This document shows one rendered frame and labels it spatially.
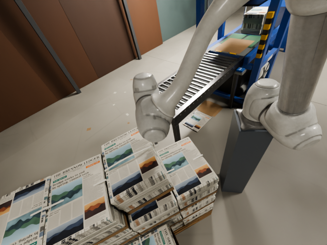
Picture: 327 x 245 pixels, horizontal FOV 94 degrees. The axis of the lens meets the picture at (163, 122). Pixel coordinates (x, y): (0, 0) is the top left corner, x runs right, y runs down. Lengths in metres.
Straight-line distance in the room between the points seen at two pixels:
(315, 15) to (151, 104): 0.45
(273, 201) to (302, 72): 1.53
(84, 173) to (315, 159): 2.30
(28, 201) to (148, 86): 0.84
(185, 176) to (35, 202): 0.80
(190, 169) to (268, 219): 1.07
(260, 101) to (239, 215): 1.24
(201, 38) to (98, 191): 0.79
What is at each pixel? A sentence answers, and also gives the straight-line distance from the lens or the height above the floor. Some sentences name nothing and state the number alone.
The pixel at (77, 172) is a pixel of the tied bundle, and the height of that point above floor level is 1.06.
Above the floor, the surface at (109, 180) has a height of 1.06.
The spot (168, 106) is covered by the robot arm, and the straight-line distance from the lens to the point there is 0.48.
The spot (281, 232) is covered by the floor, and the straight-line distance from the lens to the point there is 1.94.
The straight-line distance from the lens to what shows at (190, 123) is 2.40.
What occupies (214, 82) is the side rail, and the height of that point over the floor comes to 0.80.
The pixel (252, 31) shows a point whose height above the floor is 0.83.
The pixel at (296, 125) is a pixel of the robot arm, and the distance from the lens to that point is 0.80.
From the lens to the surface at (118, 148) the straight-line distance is 0.95.
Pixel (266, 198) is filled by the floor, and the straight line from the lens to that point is 1.99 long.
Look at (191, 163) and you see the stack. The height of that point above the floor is 0.83.
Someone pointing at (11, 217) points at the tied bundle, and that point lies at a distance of 1.12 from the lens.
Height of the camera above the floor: 1.77
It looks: 45 degrees down
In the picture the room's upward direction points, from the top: 13 degrees counter-clockwise
